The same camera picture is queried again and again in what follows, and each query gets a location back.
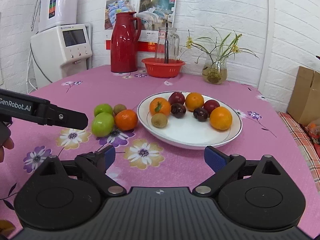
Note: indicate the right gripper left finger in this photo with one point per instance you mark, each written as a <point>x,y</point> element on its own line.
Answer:
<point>92,168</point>

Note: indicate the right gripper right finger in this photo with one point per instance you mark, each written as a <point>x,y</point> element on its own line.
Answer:
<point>226,168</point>

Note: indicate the green apple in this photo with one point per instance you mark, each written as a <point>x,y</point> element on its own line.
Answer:
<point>103,108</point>
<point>102,125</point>

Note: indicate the smooth orange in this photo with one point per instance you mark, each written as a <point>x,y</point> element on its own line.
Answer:
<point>221,118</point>

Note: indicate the mandarin without leaf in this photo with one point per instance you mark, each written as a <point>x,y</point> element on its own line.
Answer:
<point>126,120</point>

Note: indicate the dark cherry plum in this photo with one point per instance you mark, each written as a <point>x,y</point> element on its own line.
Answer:
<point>178,110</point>

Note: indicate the mandarin with leaf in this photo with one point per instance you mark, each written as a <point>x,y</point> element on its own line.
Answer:
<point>160,105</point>

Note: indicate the person's left hand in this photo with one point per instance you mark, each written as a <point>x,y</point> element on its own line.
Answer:
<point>9,145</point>

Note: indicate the white oval plate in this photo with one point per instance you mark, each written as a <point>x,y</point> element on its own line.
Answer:
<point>187,132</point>

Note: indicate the brown kiwi on table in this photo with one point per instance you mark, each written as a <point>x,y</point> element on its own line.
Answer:
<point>118,108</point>

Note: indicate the red plum right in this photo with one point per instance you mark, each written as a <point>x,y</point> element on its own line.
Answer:
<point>210,105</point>

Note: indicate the red plum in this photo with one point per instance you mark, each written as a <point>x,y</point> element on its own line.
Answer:
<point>176,97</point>
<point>210,105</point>

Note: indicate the white water dispenser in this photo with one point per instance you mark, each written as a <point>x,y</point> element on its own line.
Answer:
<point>61,51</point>

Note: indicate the pink floral tablecloth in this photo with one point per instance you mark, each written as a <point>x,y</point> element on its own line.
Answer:
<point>141,159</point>

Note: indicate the orange on plate back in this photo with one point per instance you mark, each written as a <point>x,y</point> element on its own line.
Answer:
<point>193,101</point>

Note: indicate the brown kiwi on plate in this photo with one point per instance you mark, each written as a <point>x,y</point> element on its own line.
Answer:
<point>159,120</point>

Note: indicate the red plum left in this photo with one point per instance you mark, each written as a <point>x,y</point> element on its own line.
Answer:
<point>176,97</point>

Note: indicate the plaid cloth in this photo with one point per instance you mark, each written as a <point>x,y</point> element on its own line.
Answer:
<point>305,143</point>

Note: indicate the clear plastic bag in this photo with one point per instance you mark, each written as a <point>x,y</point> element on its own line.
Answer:
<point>313,130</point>

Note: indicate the glass vase with plant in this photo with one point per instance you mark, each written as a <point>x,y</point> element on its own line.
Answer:
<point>217,51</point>

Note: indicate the cardboard box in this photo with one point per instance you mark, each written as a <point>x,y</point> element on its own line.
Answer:
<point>304,103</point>

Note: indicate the white water purifier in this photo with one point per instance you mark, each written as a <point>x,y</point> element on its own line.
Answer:
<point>57,12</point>

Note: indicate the red plastic basket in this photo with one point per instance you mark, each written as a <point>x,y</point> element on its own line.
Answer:
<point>156,68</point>

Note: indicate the red thermos jug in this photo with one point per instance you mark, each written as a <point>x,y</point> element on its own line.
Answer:
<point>125,36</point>

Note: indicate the glass pitcher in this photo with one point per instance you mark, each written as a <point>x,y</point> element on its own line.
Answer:
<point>167,45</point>

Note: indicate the wall calendar poster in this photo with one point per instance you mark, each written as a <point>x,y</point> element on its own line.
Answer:
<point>152,13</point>

